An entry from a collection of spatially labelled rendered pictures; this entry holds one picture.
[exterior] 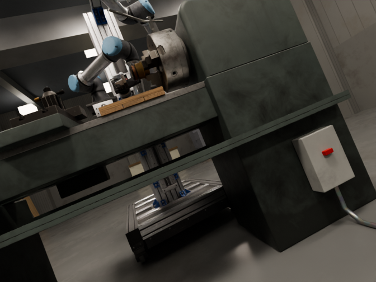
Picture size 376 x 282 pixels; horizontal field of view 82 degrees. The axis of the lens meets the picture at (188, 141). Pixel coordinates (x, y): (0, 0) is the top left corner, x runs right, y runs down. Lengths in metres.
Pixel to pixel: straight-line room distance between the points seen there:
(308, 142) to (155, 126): 0.69
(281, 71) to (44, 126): 1.09
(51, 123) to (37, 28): 4.39
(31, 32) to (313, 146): 5.03
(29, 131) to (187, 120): 0.64
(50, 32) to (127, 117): 4.34
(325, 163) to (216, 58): 0.69
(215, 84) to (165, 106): 0.25
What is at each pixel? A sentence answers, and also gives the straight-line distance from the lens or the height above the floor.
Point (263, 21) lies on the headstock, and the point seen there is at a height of 1.03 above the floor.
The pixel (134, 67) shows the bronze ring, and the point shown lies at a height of 1.09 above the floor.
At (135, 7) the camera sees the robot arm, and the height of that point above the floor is 1.62.
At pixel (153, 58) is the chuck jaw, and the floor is 1.06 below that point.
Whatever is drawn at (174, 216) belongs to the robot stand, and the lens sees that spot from 1.61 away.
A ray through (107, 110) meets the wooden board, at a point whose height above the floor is 0.88.
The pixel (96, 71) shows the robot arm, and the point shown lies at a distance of 1.65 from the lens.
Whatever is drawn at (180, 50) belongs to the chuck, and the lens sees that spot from 1.15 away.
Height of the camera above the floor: 0.59
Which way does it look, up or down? 2 degrees up
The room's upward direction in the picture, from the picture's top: 22 degrees counter-clockwise
